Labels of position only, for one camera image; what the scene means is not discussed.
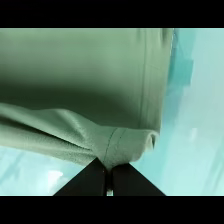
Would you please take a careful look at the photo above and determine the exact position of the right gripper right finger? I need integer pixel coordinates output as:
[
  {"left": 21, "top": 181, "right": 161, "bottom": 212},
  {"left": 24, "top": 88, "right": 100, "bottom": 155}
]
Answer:
[{"left": 111, "top": 162, "right": 167, "bottom": 197}]

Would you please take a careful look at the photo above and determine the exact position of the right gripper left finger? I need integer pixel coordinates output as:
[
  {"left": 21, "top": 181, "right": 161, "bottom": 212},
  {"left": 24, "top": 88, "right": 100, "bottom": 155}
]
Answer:
[{"left": 53, "top": 157, "right": 108, "bottom": 197}]

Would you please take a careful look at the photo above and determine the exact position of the green garment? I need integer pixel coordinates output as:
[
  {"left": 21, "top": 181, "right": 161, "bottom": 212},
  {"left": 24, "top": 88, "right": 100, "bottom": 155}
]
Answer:
[{"left": 0, "top": 28, "right": 175, "bottom": 172}]

